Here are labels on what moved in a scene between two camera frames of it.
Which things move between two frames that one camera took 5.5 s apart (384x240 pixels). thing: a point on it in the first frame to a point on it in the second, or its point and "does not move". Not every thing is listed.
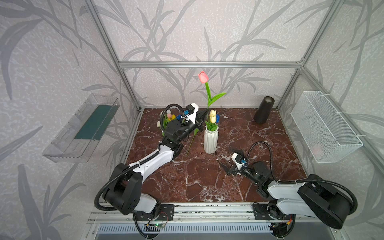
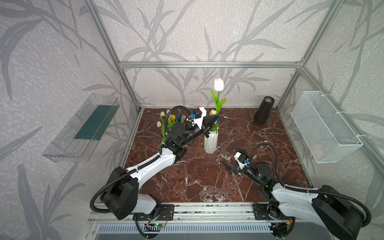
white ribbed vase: [210, 141] does not move
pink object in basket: [317, 151] does not move
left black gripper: [196, 124] to [202, 128]
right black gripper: [234, 168] does not move
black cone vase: [263, 112] does not move
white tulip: [159, 125] to [218, 86]
